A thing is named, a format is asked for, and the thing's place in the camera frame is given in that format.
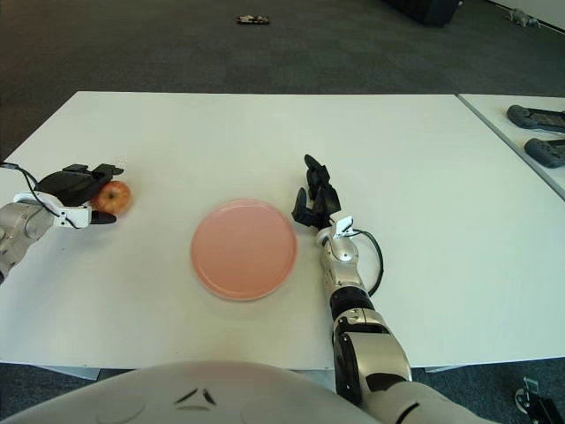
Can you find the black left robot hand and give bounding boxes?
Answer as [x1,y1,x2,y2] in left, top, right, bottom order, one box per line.
[12,163,126,231]

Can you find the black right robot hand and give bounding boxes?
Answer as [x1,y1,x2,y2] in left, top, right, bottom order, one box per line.
[290,153,354,242]

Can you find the red apple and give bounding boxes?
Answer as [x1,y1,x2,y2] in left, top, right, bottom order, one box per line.
[90,180,133,217]

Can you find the pink round plate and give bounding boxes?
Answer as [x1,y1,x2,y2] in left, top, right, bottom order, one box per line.
[190,198,298,303]

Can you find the white neighbouring table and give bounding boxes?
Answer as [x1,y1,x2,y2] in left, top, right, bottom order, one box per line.
[456,92,565,202]

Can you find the large black floor object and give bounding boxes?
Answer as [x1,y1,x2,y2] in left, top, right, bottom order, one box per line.
[383,0,460,28]

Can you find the grey handheld controller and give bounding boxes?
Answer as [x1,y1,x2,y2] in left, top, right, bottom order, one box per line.
[524,137,565,169]
[506,104,565,133]

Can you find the grey robot torso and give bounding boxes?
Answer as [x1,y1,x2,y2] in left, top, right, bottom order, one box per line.
[0,360,380,424]

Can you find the small grey floor object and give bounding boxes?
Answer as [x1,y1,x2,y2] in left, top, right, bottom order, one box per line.
[507,7,542,27]

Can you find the black metal wheeled stand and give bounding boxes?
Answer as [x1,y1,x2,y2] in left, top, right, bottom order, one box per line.
[515,376,560,424]

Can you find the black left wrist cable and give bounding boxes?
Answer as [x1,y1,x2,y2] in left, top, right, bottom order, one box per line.
[0,162,65,220]

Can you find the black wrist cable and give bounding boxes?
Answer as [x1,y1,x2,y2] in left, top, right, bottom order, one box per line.
[352,228,384,298]
[0,162,65,220]

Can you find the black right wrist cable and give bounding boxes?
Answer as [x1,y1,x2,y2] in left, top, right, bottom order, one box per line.
[352,228,384,298]

